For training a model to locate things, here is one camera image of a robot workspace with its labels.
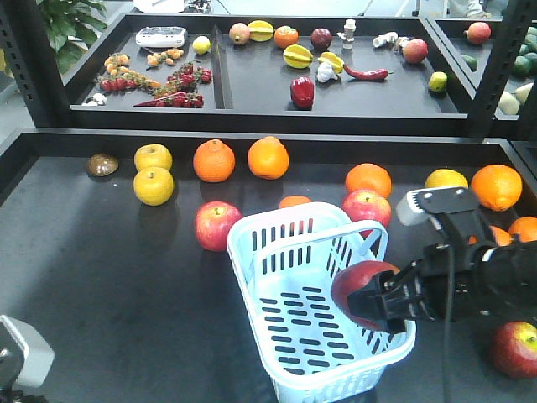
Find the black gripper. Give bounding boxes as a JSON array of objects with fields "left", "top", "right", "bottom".
[{"left": 347, "top": 209, "right": 495, "bottom": 334}]

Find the red apple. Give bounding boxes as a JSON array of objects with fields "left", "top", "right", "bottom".
[
  {"left": 341, "top": 189, "right": 392, "bottom": 228},
  {"left": 490, "top": 321, "right": 536, "bottom": 379},
  {"left": 331, "top": 260, "right": 400, "bottom": 331},
  {"left": 195, "top": 201, "right": 242, "bottom": 252}
]

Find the light blue plastic basket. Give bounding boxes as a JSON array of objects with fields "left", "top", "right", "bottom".
[{"left": 227, "top": 202, "right": 416, "bottom": 402}]

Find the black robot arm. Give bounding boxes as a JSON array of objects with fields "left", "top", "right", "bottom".
[{"left": 347, "top": 211, "right": 536, "bottom": 333}]

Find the orange behind centre apple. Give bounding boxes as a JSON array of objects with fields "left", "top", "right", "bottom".
[{"left": 345, "top": 163, "right": 392, "bottom": 198}]

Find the orange lower right inner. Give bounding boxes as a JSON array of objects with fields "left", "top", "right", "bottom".
[{"left": 467, "top": 226, "right": 512, "bottom": 246}]

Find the small orange centre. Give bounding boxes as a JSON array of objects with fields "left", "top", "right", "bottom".
[{"left": 279, "top": 195, "right": 311, "bottom": 208}]

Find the orange lower right outer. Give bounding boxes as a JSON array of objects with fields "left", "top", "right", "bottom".
[{"left": 508, "top": 216, "right": 537, "bottom": 243}]

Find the large orange far right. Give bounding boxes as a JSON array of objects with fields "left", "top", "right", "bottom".
[{"left": 471, "top": 164, "right": 523, "bottom": 212}]

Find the orange back left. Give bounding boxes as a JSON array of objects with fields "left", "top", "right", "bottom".
[{"left": 193, "top": 139, "right": 236, "bottom": 183}]

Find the red bell pepper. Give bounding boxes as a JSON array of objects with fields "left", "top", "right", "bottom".
[{"left": 290, "top": 76, "right": 315, "bottom": 109}]

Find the red chili pepper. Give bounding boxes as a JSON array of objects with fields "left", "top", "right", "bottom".
[{"left": 343, "top": 65, "right": 392, "bottom": 82}]

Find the yellow round pear front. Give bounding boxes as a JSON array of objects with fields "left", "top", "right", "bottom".
[{"left": 133, "top": 167, "right": 175, "bottom": 206}]

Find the yellow round pear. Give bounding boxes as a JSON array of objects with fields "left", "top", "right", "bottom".
[
  {"left": 133, "top": 144, "right": 173, "bottom": 171},
  {"left": 133, "top": 167, "right": 175, "bottom": 206}
]

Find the yellow round pear rear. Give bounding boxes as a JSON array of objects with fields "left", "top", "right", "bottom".
[{"left": 133, "top": 144, "right": 173, "bottom": 171}]

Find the black upper produce tray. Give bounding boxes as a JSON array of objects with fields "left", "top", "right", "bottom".
[{"left": 62, "top": 12, "right": 537, "bottom": 138}]

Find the green potted plant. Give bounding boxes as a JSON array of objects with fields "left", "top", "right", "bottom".
[{"left": 36, "top": 0, "right": 107, "bottom": 75}]

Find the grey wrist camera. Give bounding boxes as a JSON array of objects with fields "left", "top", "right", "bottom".
[{"left": 395, "top": 186, "right": 479, "bottom": 226}]

